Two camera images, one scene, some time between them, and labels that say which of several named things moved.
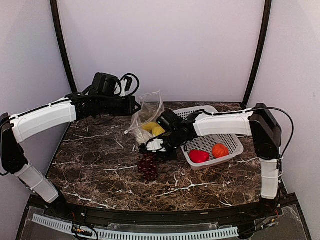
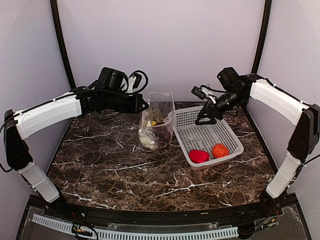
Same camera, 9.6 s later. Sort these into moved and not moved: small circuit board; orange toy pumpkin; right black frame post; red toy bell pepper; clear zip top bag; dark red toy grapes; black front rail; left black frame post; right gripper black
Moved: right gripper black; dark red toy grapes; clear zip top bag
Not moved: small circuit board; left black frame post; right black frame post; orange toy pumpkin; black front rail; red toy bell pepper
